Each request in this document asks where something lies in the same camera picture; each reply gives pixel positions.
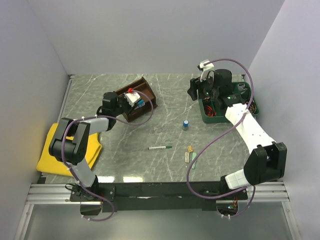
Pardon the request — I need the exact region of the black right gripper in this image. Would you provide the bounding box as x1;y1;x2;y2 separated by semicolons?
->
186;71;219;102

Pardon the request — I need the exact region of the blue capped white marker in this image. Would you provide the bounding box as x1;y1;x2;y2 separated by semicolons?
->
134;99;146;109

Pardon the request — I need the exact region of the blue capped small bottle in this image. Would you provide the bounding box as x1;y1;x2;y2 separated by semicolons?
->
182;120;189;131

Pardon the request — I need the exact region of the green capped white marker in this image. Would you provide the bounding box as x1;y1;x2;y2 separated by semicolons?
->
148;145;172;150

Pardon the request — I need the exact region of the light green clip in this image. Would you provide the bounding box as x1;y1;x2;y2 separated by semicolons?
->
190;152;197;170

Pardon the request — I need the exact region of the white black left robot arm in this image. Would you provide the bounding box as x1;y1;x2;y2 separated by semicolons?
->
48;91;143;201

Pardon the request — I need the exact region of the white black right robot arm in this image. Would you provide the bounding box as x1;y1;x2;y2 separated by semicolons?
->
187;69;288;199

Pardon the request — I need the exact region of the brown wooden desk organizer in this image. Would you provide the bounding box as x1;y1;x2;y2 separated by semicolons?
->
114;76;158;123

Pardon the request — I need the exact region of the red black rolled band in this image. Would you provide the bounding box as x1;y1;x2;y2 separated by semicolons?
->
203;104;217;117

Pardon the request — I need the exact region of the green compartment tray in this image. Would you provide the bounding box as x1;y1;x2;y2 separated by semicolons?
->
198;81;251;124

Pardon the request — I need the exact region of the grey crumpled item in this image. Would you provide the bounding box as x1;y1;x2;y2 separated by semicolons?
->
237;83;251;99

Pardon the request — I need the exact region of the brown black rolled band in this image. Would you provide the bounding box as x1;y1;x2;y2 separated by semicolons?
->
249;100;257;115

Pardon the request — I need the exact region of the small tan eraser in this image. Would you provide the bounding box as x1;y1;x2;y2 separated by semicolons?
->
187;146;194;153

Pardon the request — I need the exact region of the beige rectangular eraser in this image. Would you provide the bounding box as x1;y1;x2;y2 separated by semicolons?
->
184;152;190;163

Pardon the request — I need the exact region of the yellow folded cloth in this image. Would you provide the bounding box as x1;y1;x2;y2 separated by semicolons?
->
36;122;103;178

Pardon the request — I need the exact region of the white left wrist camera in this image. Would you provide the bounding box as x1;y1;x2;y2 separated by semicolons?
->
124;88;141;107

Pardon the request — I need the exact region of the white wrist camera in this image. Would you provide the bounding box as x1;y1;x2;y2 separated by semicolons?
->
197;59;215;82
124;88;141;107

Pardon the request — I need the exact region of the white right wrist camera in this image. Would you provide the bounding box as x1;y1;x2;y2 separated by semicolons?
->
197;59;215;82

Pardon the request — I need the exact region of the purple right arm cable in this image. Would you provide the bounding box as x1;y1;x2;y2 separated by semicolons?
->
186;58;256;221

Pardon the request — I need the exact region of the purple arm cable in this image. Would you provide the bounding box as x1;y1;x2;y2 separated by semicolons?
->
186;58;256;221
59;87;155;222

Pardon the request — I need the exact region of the black base frame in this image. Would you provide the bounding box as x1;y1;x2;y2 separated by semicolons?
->
69;181;248;211

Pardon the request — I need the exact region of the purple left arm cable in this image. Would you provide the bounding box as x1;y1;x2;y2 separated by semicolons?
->
59;87;155;222

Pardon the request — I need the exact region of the aluminium rail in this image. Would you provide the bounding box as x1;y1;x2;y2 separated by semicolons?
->
25;181;290;205

